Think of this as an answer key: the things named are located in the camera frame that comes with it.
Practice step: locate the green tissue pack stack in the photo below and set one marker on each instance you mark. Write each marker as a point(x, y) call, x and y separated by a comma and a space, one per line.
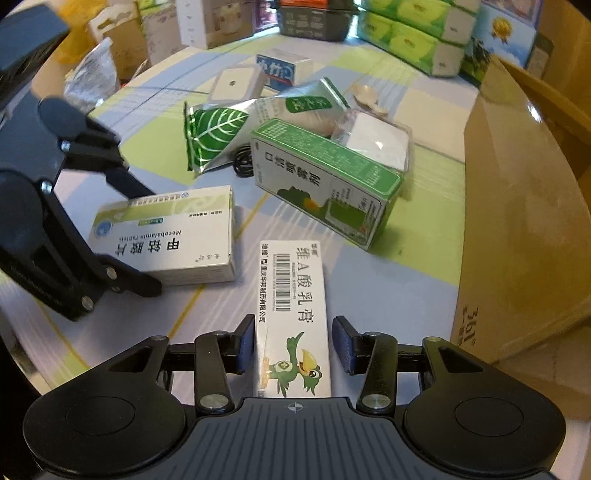
point(430, 35)

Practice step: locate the green leaf foil pouch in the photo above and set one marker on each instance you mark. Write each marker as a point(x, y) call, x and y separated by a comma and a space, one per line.
point(213, 133)

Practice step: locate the black stacked food containers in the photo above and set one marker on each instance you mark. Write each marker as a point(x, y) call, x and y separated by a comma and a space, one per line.
point(327, 20)

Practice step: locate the brown cardboard piece with hole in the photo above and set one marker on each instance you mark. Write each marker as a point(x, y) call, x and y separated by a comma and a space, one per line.
point(121, 24)

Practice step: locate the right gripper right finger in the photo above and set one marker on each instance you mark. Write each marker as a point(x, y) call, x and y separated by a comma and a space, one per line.
point(377, 356)

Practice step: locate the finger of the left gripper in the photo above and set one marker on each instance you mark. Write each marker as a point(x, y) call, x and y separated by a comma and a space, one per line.
point(88, 145)
point(102, 273)

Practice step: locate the white square night light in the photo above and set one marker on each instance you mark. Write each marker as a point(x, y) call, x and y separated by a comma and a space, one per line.
point(237, 84)

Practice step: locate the brown cardboard box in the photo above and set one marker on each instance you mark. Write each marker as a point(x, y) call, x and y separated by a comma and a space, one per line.
point(526, 258)

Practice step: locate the white ointment box with bird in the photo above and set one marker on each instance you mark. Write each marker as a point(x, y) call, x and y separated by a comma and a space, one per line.
point(292, 334)

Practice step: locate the beige plastic spoon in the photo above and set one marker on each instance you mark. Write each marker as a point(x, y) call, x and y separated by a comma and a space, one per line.
point(367, 98)

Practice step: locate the white appliance box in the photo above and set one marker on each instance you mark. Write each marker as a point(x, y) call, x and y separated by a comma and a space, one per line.
point(206, 24)

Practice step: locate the green white medicine box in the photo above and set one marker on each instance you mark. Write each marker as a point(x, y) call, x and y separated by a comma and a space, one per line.
point(341, 188)

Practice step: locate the yellow plastic bag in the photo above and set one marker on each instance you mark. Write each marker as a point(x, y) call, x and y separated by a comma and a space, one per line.
point(76, 14)

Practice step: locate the white green mecobalamin box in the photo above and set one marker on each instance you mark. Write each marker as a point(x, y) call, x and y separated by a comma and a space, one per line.
point(179, 238)

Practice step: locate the blue white small box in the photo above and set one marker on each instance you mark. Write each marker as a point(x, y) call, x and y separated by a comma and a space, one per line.
point(284, 70)

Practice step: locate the clear bag with white pad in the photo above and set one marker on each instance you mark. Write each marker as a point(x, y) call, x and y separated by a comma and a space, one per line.
point(385, 142)

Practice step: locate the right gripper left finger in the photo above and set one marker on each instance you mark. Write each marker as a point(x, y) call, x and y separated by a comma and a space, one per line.
point(210, 358)

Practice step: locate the green blue milk box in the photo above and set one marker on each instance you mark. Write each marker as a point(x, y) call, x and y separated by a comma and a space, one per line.
point(509, 30)

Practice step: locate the checked table cloth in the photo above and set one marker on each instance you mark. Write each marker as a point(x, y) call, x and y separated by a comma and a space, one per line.
point(407, 285)

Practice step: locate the crumpled silver plastic bag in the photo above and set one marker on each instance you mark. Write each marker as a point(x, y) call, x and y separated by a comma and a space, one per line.
point(94, 79)

